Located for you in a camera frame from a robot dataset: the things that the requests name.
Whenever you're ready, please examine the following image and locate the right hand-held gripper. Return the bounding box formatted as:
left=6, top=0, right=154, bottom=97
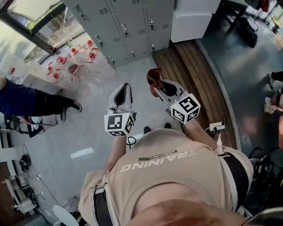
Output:
left=154, top=79, right=201, bottom=124

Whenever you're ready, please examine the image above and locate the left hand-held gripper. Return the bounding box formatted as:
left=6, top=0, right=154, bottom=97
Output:
left=104, top=83, right=138, bottom=137

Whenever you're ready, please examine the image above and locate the reddish-brown wiping cloth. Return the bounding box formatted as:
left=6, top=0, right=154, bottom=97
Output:
left=146, top=68, right=163, bottom=98

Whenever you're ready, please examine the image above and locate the grey metal locker cabinet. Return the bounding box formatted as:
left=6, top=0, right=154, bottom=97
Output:
left=63, top=0, right=175, bottom=69

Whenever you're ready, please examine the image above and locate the person's right forearm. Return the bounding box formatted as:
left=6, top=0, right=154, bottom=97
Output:
left=182, top=118, right=218, bottom=152

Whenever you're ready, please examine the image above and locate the person's left forearm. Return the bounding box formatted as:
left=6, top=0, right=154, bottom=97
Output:
left=103, top=135, right=128, bottom=170

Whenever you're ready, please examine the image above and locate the white rectangular cabinet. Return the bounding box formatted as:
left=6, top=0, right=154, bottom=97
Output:
left=170, top=0, right=222, bottom=44

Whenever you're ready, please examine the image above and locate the white power strip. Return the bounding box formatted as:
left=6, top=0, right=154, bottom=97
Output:
left=209, top=121, right=226, bottom=132

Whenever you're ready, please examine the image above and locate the wooden slatted platform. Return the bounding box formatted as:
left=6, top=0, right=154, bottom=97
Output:
left=152, top=39, right=238, bottom=151

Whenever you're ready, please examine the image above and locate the white floor tape strip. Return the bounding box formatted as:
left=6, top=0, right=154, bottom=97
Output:
left=70, top=147, right=94, bottom=159

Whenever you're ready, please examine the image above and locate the group of clear water jugs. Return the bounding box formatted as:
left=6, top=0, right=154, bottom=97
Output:
left=46, top=39, right=115, bottom=92

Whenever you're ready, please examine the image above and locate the person's beige shirt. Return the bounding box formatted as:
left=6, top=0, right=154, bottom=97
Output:
left=78, top=128, right=254, bottom=226

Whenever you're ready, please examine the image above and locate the white low table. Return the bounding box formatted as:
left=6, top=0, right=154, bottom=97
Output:
left=0, top=53, right=64, bottom=94

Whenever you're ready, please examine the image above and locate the black metal chair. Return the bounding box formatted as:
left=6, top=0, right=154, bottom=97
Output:
left=4, top=114, right=58, bottom=139

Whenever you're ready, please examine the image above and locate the black equipment pile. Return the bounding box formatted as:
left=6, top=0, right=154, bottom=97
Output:
left=249, top=147, right=283, bottom=208

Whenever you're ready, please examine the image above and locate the black backpack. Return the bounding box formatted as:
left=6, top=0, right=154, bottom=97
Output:
left=236, top=16, right=259, bottom=48

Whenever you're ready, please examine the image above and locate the person's bare neck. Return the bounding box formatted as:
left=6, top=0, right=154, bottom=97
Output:
left=126, top=183, right=250, bottom=226

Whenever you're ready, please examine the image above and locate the white round stool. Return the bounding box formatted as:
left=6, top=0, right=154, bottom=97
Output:
left=52, top=205, right=80, bottom=226

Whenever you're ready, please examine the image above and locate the white slatted panel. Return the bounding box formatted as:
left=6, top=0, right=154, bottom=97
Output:
left=0, top=129, right=18, bottom=163

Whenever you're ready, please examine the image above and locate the white shelf rack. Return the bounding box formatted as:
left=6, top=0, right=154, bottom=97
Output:
left=4, top=174, right=38, bottom=215

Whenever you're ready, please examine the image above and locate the black floor cable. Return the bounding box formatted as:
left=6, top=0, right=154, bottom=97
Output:
left=126, top=136, right=139, bottom=150

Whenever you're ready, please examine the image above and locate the right black shoulder strap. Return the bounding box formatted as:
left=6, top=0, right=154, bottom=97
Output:
left=218, top=151, right=250, bottom=212

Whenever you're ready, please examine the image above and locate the black shoulder strap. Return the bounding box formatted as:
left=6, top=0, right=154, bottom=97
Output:
left=218, top=151, right=250, bottom=212
left=92, top=182, right=113, bottom=226

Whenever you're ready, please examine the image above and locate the left black shoulder strap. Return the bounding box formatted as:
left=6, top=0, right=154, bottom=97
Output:
left=92, top=182, right=113, bottom=226

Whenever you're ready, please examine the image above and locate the black cable coil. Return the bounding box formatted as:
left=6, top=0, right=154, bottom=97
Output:
left=19, top=154, right=31, bottom=173

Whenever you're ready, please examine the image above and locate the black window frame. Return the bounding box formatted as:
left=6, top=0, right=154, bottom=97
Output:
left=0, top=0, right=87, bottom=56

